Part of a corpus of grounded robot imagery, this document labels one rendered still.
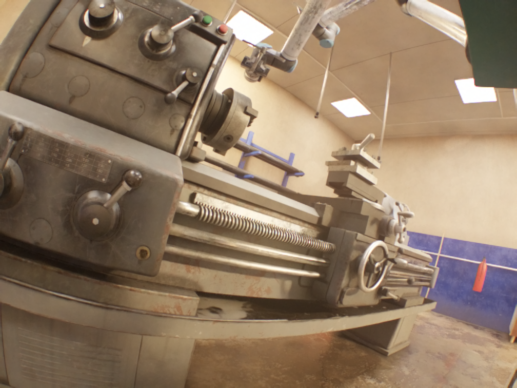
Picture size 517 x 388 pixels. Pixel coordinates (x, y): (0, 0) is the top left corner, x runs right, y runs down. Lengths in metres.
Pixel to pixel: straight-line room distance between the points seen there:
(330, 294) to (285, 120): 4.46
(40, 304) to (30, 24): 0.69
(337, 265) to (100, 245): 0.80
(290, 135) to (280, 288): 4.41
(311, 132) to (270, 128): 1.10
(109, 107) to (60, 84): 0.15
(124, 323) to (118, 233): 0.21
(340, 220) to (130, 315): 0.85
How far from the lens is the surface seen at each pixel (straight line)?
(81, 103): 0.70
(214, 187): 0.76
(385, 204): 1.82
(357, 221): 1.05
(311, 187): 5.57
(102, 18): 0.71
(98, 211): 0.49
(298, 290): 1.08
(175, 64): 0.74
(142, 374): 0.87
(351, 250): 0.99
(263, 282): 0.95
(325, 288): 1.03
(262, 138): 4.80
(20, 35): 0.83
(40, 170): 0.56
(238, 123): 0.95
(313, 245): 0.92
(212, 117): 0.96
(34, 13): 0.85
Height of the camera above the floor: 0.74
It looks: 6 degrees up
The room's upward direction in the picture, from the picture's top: 17 degrees clockwise
